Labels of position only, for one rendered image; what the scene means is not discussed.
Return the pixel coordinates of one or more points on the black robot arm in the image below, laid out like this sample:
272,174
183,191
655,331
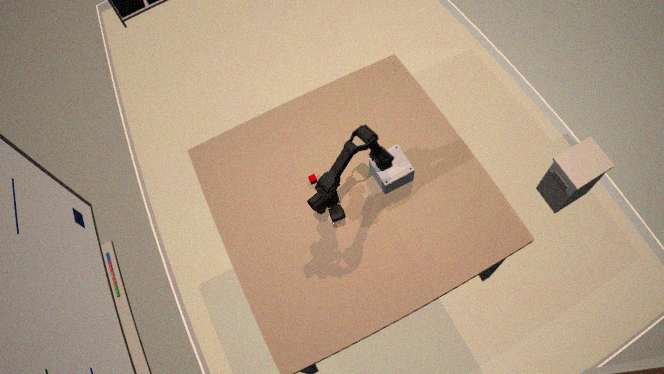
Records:
328,183

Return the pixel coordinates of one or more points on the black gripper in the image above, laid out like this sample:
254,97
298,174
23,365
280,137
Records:
336,212

